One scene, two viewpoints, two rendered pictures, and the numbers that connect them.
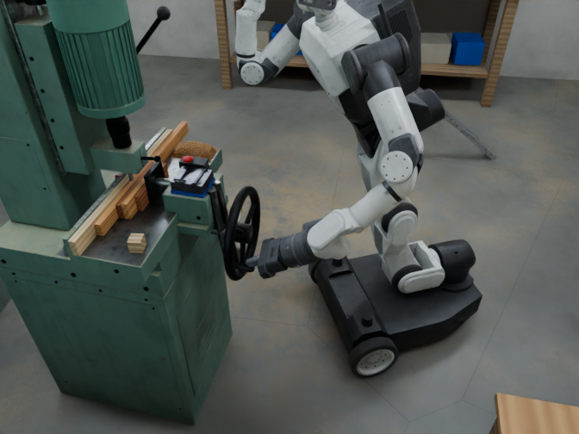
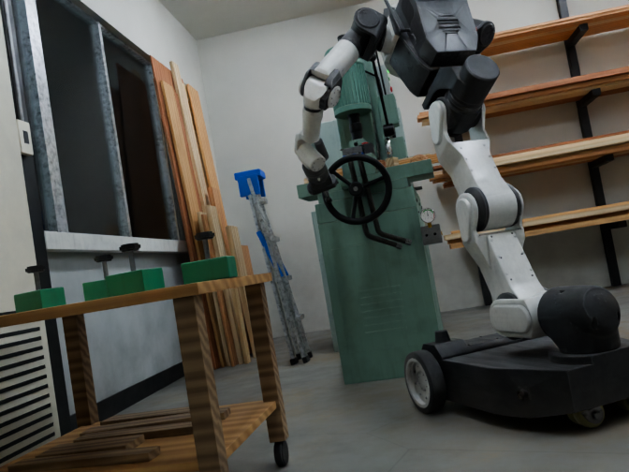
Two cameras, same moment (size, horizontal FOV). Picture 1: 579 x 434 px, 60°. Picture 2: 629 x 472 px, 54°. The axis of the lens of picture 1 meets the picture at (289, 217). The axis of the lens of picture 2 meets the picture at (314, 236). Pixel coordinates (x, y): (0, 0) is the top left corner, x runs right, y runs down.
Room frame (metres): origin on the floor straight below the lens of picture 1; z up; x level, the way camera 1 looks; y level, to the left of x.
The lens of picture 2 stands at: (0.86, -2.33, 0.51)
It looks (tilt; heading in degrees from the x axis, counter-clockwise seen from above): 3 degrees up; 88
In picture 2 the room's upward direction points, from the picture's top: 10 degrees counter-clockwise
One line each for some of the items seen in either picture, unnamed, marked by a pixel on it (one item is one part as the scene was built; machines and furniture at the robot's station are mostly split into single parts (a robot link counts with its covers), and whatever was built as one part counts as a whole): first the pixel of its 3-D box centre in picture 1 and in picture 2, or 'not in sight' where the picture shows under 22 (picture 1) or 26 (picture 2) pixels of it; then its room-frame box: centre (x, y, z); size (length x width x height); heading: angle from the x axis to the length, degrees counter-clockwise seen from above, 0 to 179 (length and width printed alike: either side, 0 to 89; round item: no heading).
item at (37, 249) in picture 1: (109, 224); (373, 209); (1.27, 0.59, 0.76); 0.57 x 0.45 x 0.09; 76
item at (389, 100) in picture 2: not in sight; (388, 111); (1.44, 0.64, 1.22); 0.09 x 0.08 x 0.15; 76
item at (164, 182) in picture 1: (164, 182); not in sight; (1.23, 0.37, 0.95); 0.09 x 0.07 x 0.09; 166
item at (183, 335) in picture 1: (134, 306); (387, 291); (1.27, 0.59, 0.35); 0.58 x 0.45 x 0.71; 76
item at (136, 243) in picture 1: (136, 243); not in sight; (0.99, 0.40, 0.92); 0.04 x 0.04 x 0.04; 86
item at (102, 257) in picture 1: (171, 203); (364, 180); (1.22, 0.36, 0.87); 0.61 x 0.30 x 0.06; 166
